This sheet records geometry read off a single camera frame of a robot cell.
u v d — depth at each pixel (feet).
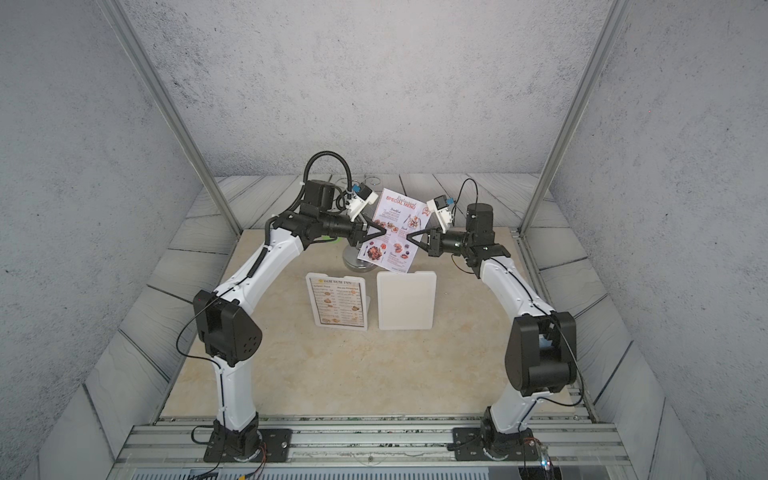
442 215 2.41
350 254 3.76
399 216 2.54
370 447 2.43
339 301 2.80
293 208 2.24
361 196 2.33
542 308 1.59
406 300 2.83
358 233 2.34
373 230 2.53
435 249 2.37
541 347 1.51
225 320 1.60
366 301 2.79
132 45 2.43
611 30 2.38
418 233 2.53
